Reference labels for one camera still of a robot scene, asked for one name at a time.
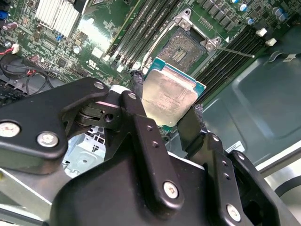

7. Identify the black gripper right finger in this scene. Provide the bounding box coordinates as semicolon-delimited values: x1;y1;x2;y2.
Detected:
176;103;294;226

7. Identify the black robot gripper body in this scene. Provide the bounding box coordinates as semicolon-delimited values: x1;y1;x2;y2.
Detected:
50;131;222;226

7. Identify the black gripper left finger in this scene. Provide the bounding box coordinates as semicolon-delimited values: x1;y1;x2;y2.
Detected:
0;71;185;214

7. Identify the metal wire locking lever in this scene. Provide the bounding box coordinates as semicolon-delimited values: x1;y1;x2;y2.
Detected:
215;45;255;58

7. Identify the silver topped CPU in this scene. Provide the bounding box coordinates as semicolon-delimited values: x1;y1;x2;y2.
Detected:
141;56;207;129

